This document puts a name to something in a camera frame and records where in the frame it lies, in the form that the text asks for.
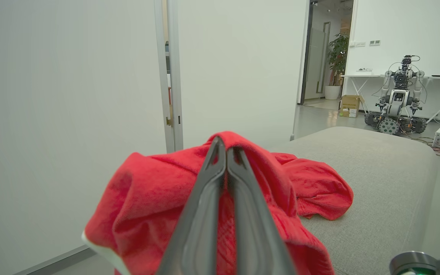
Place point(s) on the round grey robot part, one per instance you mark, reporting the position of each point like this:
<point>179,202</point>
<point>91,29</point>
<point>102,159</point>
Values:
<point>411,261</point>

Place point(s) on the green potted plant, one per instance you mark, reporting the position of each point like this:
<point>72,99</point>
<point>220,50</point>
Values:
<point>337,57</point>

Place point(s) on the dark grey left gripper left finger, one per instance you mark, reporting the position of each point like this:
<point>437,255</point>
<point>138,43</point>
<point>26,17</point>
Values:
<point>201,214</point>

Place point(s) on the white plant pot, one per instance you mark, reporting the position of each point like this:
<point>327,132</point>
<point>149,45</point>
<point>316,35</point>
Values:
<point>332,92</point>

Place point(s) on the grey partition bottom rail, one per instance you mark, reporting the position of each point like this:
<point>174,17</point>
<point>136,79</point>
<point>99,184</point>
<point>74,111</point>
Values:
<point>59,260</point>

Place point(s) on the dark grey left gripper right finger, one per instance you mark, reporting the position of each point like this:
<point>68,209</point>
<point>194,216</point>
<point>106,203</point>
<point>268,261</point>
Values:
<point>254,229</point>

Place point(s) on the wheeled background robot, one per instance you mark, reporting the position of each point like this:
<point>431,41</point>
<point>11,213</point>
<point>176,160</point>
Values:
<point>395,103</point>

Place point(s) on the red cloth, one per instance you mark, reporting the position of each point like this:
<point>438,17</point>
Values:
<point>147,198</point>

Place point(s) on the grey fabric sofa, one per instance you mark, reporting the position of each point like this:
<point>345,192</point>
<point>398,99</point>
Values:
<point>376,183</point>

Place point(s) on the glass door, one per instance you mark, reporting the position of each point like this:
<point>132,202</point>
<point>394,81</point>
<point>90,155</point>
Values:
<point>322,57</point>

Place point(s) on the white wall switch plate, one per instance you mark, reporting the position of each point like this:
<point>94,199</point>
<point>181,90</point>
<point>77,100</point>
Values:
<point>360,44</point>
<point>374,42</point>

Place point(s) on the brown cardboard box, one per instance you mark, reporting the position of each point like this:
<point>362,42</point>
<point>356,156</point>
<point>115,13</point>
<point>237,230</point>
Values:
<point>350,107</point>

